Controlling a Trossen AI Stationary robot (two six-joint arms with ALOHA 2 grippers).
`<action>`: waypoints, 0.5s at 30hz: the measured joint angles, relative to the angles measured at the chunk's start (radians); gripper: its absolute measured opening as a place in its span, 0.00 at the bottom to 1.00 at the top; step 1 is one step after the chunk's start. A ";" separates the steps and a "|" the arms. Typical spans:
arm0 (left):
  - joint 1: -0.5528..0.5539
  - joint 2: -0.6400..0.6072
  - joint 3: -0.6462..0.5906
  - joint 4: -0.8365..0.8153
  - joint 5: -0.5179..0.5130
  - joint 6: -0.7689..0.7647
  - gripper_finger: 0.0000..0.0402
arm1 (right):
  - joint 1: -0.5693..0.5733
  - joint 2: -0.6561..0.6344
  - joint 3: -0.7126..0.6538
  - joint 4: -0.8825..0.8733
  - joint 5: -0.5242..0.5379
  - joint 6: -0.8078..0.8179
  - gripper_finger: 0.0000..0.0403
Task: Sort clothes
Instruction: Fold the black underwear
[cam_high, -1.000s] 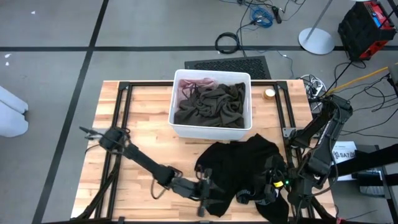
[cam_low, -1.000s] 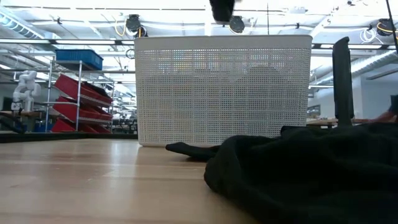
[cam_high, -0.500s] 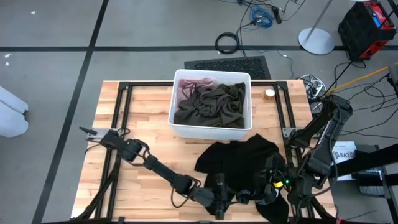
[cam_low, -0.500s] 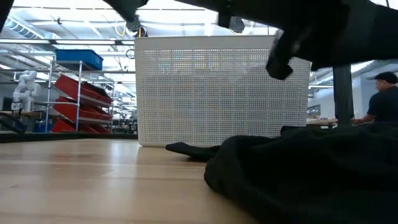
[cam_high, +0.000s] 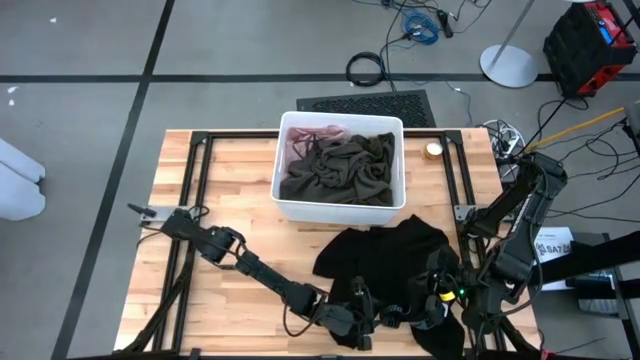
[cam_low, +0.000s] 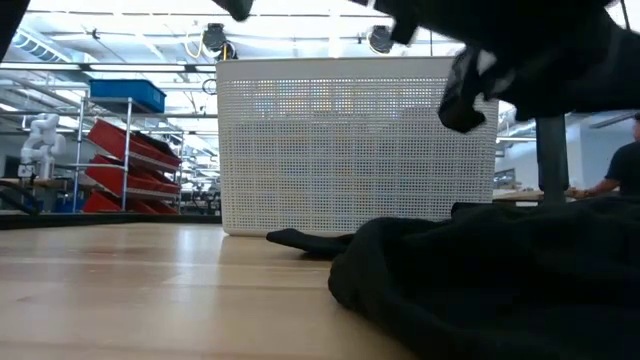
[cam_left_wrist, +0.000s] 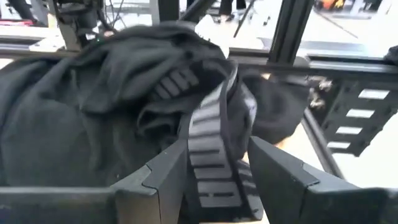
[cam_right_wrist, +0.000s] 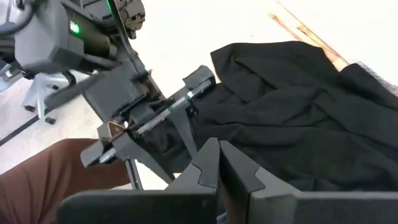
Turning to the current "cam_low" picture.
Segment wooden background table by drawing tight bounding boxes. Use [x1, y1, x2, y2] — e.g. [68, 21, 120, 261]
[492, 187, 621, 205]

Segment white perforated plastic basket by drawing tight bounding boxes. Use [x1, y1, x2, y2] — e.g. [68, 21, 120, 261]
[215, 56, 500, 237]

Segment metal shelf rack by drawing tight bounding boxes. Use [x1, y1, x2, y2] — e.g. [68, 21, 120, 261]
[69, 92, 185, 215]

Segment person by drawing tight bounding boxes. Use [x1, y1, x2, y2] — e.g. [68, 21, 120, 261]
[568, 112, 640, 200]

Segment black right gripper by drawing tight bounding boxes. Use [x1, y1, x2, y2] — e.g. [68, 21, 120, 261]
[371, 0, 617, 57]

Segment dark upright post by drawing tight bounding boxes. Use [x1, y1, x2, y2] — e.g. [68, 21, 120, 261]
[534, 113, 570, 205]

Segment black metal table frame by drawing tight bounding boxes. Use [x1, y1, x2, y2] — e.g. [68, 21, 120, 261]
[0, 211, 224, 231]

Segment black briefs with printed waistband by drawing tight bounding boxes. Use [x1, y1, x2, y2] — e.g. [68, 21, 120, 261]
[437, 43, 506, 135]

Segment black round ceiling fixture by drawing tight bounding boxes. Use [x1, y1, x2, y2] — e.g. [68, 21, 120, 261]
[201, 22, 227, 52]
[368, 24, 396, 55]

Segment red shelf bin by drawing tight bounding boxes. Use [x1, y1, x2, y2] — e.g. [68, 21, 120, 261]
[83, 153, 181, 196]
[81, 190, 180, 215]
[87, 118, 182, 169]

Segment large black garment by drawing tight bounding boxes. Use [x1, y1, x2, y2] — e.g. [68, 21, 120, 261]
[265, 195, 640, 360]

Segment blue plastic bin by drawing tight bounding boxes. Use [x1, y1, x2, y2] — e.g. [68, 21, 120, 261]
[88, 78, 167, 114]

